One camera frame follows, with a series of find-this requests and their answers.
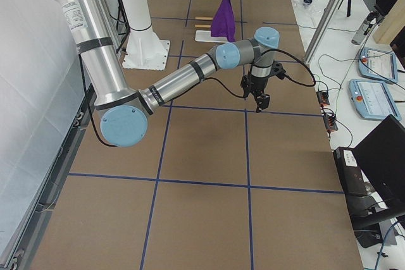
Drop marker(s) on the blue teach pendant upper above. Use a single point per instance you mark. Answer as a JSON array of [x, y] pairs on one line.
[[378, 65]]

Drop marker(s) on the black computer box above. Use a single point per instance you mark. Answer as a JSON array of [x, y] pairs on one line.
[[350, 175]]

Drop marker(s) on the white wooden towel rack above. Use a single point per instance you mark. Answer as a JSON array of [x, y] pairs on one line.
[[203, 31]]

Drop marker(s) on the black monitor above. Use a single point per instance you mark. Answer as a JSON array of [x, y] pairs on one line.
[[381, 155]]

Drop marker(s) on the orange terminal block strip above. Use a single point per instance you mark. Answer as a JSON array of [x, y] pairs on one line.
[[329, 117]]

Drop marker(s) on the blue teach pendant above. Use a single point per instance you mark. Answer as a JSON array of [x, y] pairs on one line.
[[378, 65], [372, 100]]

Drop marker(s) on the blue teach pendant lower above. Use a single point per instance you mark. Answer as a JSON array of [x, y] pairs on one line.
[[372, 100]]

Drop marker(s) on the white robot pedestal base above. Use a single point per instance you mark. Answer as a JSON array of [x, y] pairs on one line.
[[145, 51]]

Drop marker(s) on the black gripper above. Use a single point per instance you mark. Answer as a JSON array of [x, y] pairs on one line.
[[258, 85]]

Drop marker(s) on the aluminium frame post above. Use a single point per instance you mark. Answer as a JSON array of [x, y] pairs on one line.
[[321, 29]]

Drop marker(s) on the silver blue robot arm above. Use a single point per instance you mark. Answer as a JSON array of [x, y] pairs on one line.
[[124, 111]]

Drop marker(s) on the purple towel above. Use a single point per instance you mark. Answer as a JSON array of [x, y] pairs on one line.
[[223, 24]]

